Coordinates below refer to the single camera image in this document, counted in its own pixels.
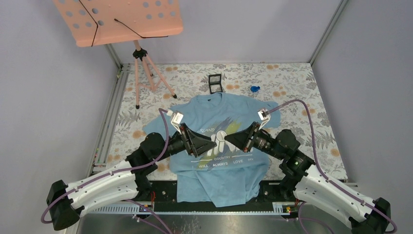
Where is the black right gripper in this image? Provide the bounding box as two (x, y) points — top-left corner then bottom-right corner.
(225, 121), (285, 160)

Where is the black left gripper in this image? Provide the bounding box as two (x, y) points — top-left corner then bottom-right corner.
(155, 123), (217, 162)

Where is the round white-backed brooch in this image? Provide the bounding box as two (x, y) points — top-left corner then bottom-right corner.
(216, 131), (226, 142)

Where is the light blue printed t-shirt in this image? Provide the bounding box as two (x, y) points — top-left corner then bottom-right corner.
(142, 93), (281, 208)

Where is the black square brooch box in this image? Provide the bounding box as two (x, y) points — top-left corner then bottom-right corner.
(208, 74), (223, 94)

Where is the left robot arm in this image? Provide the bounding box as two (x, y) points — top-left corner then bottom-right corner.
(46, 123), (217, 231)

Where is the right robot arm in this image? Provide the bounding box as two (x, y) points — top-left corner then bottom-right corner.
(225, 122), (391, 234)

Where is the small blue plastic piece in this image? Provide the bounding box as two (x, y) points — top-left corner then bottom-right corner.
(250, 86), (261, 93)

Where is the floral patterned table mat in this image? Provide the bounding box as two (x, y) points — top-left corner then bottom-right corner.
(95, 63), (347, 180)

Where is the pink music stand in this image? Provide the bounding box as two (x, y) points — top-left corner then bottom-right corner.
(54, 0), (183, 109)

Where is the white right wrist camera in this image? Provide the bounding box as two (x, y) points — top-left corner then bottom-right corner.
(258, 108), (271, 130)

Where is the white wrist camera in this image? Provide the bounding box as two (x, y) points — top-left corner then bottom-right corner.
(258, 108), (271, 130)
(167, 109), (184, 133)

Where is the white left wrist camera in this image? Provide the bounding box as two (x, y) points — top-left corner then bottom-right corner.
(167, 109), (184, 133)

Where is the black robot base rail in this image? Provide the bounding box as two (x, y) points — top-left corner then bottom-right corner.
(134, 173), (301, 208)

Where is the slotted white cable duct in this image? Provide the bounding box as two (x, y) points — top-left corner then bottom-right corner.
(91, 199), (299, 215)

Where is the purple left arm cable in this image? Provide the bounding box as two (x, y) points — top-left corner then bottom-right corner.
(41, 108), (171, 234)

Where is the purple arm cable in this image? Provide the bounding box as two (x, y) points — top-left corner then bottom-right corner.
(264, 99), (398, 234)
(41, 108), (171, 234)

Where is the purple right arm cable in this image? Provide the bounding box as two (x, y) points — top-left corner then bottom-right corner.
(264, 99), (398, 234)

